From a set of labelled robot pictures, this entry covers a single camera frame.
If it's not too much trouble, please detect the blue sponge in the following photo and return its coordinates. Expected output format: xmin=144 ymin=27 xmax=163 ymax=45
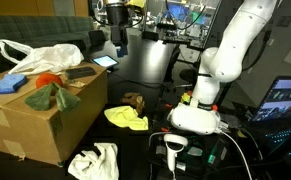
xmin=0 ymin=74 xmax=27 ymax=94

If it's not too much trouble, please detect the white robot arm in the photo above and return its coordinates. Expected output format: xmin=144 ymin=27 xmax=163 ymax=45
xmin=190 ymin=0 xmax=278 ymax=108

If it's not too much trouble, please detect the white VR headset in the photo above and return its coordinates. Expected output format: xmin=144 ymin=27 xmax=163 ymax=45
xmin=168 ymin=103 xmax=220 ymax=135

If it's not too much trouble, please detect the large cardboard box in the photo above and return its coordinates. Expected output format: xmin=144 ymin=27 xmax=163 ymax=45
xmin=0 ymin=64 xmax=107 ymax=165

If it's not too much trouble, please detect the yellow microfiber cloth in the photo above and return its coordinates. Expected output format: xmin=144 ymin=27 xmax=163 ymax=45
xmin=104 ymin=106 xmax=148 ymax=131

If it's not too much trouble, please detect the white plastic bag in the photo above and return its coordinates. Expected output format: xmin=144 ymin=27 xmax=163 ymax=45
xmin=0 ymin=39 xmax=84 ymax=75

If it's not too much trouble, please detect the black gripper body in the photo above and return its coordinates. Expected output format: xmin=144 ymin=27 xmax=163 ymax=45
xmin=106 ymin=3 xmax=129 ymax=46

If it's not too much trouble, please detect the green plaid sofa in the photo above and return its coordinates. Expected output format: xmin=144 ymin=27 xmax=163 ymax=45
xmin=0 ymin=15 xmax=93 ymax=47

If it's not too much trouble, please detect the brown plush moose toy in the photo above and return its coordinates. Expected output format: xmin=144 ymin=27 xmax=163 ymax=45
xmin=121 ymin=92 xmax=145 ymax=114

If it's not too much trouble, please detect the white headset cable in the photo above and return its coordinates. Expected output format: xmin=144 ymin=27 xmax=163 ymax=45
xmin=218 ymin=129 xmax=254 ymax=180

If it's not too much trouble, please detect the tablet with lit screen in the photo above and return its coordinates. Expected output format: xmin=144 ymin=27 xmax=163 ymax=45
xmin=92 ymin=55 xmax=118 ymax=68

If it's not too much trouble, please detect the white cloth rag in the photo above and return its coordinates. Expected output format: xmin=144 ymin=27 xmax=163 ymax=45
xmin=68 ymin=143 xmax=119 ymax=180

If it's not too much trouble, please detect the black rectangular block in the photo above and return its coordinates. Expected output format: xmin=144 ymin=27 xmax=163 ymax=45
xmin=65 ymin=67 xmax=96 ymax=79

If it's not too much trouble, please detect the open laptop computer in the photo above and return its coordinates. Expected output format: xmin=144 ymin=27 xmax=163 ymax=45
xmin=246 ymin=76 xmax=291 ymax=160

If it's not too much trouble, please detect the white VR controller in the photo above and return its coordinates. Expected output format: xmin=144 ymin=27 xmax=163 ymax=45
xmin=164 ymin=134 xmax=188 ymax=171

